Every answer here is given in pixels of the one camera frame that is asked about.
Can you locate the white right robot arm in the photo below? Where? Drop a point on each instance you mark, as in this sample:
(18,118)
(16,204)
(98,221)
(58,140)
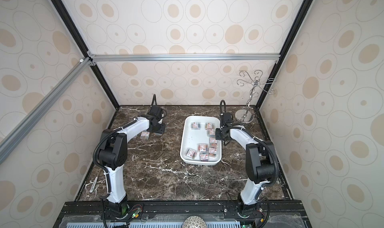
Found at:
(261,163)

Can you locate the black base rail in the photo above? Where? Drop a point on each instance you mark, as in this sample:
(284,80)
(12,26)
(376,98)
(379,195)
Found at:
(172,214)

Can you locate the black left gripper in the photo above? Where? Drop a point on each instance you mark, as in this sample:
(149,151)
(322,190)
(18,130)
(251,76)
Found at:
(162,130)

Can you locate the black corner frame post right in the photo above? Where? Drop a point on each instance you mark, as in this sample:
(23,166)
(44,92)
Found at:
(298,21)

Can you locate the black corner frame post left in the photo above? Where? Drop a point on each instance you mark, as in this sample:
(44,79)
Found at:
(77,37)

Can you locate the black corner frame post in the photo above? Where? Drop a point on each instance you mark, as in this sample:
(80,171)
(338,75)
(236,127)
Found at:
(77,37)
(298,21)

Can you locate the silver wire hook stand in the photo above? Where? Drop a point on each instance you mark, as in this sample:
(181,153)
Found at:
(245,115)

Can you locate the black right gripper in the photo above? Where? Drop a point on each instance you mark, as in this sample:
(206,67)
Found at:
(221,134)

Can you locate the diagonal aluminium rail left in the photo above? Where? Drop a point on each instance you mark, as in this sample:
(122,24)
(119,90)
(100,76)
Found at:
(13,139)

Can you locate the horizontal aluminium rail back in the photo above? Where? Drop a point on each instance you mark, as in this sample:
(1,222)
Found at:
(185,57)

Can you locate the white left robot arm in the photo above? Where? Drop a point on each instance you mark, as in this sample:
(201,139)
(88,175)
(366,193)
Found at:
(111,152)

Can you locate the metal mesh ball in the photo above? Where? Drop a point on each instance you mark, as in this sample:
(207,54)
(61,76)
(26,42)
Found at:
(194,222)

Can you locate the white plastic storage tray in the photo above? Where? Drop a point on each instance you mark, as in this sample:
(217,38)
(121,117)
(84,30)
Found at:
(191,139)

